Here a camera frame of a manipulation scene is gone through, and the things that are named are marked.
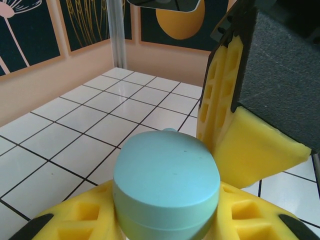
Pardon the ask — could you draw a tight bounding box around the silver white right wrist camera box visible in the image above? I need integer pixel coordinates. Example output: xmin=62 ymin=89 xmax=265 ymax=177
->
xmin=125 ymin=0 xmax=201 ymax=13

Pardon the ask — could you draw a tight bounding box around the aluminium corner post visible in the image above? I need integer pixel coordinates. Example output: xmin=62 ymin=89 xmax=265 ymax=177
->
xmin=106 ymin=0 xmax=129 ymax=70

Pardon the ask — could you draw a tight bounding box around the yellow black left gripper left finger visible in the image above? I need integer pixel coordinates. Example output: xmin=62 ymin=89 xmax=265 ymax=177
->
xmin=9 ymin=180 xmax=124 ymax=240

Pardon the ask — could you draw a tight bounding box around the wide orange oval wall panel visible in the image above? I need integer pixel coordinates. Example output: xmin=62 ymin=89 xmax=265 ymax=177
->
xmin=138 ymin=0 xmax=227 ymax=52

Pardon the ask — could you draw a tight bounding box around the light blue earbud charging case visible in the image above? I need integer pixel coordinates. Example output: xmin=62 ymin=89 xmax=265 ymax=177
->
xmin=111 ymin=127 xmax=221 ymax=238

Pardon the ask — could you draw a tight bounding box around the pink flower wall panel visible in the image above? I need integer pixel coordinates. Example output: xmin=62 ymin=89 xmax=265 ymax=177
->
xmin=0 ymin=0 xmax=66 ymax=77

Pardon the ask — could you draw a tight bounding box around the pink circle gold-line wall panel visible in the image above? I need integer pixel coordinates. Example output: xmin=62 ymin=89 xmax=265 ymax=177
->
xmin=59 ymin=0 xmax=134 ymax=56

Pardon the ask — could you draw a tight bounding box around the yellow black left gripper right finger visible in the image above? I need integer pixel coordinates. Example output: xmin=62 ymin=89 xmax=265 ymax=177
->
xmin=206 ymin=181 xmax=320 ymax=240

